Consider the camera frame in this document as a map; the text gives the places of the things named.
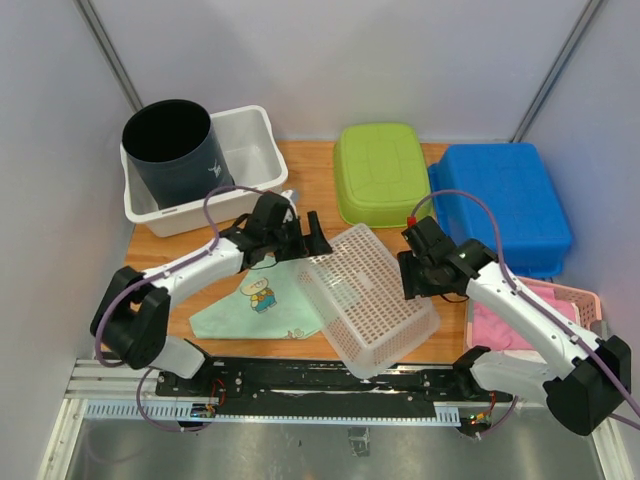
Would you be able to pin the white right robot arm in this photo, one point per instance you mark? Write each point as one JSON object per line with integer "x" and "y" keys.
{"x": 581, "y": 378}

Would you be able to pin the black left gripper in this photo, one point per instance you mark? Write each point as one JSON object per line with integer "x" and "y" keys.
{"x": 310, "y": 245}

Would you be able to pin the blue plastic tub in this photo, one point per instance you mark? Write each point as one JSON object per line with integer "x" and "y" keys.
{"x": 511, "y": 179}

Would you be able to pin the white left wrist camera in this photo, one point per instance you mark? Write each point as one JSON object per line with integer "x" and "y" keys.
{"x": 292, "y": 197}

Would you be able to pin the white plastic bin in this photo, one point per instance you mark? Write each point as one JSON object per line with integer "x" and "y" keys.
{"x": 253, "y": 158}

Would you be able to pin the white perforated basket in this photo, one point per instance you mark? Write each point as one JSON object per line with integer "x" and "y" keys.
{"x": 358, "y": 294}

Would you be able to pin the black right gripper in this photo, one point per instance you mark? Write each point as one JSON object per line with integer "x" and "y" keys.
{"x": 412, "y": 284}

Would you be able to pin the pink folded cloth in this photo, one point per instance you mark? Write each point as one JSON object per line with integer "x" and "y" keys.
{"x": 488, "y": 329}

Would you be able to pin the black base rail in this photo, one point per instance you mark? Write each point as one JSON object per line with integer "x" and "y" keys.
{"x": 281, "y": 391}

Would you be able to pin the pink perforated basket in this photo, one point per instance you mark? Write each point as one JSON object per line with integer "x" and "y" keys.
{"x": 588, "y": 313}

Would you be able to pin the green plastic tub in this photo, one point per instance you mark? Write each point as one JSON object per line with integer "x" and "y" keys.
{"x": 380, "y": 174}

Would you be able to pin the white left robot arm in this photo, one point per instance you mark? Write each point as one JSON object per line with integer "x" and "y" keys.
{"x": 130, "y": 327}

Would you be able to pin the green printed cloth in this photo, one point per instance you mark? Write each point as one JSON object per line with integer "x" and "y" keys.
{"x": 268, "y": 304}

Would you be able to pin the dark round bucket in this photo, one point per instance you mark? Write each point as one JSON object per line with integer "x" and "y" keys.
{"x": 175, "y": 150}

